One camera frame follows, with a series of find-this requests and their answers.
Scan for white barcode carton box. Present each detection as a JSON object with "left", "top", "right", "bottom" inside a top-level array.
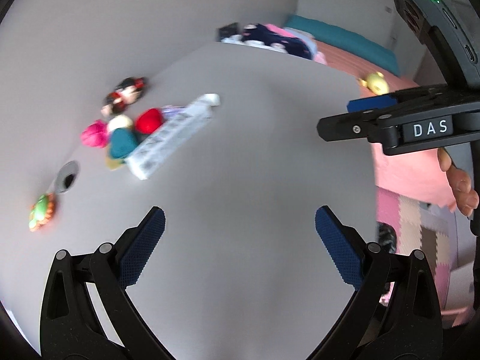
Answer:
[{"left": 125, "top": 93, "right": 221, "bottom": 180}]

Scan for pink dinosaur toy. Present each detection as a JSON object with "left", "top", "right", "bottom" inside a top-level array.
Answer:
[{"left": 80, "top": 119, "right": 109, "bottom": 148}]

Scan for teal base figurine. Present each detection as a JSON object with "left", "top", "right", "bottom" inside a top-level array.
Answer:
[{"left": 106, "top": 115, "right": 139, "bottom": 170}]

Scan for red heart plush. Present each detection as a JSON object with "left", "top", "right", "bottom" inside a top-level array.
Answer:
[{"left": 135, "top": 108, "right": 164, "bottom": 135}]

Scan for black bag trash bin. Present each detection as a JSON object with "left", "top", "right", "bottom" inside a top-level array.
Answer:
[{"left": 377, "top": 222, "right": 397, "bottom": 254}]

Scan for person's right hand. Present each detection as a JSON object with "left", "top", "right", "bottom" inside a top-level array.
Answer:
[{"left": 437, "top": 148, "right": 479, "bottom": 217}]

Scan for yellow plush duck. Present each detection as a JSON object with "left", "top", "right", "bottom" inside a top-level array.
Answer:
[{"left": 359, "top": 72, "right": 390, "bottom": 96}]

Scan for teal pillow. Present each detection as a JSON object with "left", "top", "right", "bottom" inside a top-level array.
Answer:
[{"left": 285, "top": 15, "right": 400, "bottom": 77}]

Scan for foam puzzle floor mat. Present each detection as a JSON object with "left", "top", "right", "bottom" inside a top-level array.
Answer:
[{"left": 377, "top": 188, "right": 475, "bottom": 312}]

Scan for white crumpled clothes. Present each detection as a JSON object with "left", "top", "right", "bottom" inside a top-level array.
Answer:
[{"left": 220, "top": 34, "right": 287, "bottom": 54}]

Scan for green orange turtle toy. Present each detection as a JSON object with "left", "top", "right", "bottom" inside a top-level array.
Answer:
[{"left": 28, "top": 193, "right": 55, "bottom": 232}]

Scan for dark navy patterned garment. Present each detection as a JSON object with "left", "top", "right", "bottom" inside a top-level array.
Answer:
[{"left": 241, "top": 24, "right": 317, "bottom": 60}]

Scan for red dress doll figurine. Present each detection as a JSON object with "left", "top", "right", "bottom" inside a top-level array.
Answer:
[{"left": 101, "top": 76, "right": 148, "bottom": 118}]

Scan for silver desk cable grommet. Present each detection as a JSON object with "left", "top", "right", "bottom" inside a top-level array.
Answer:
[{"left": 54, "top": 161, "right": 80, "bottom": 194}]

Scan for black wall socket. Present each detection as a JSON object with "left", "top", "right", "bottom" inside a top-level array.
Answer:
[{"left": 216, "top": 22, "right": 239, "bottom": 41}]

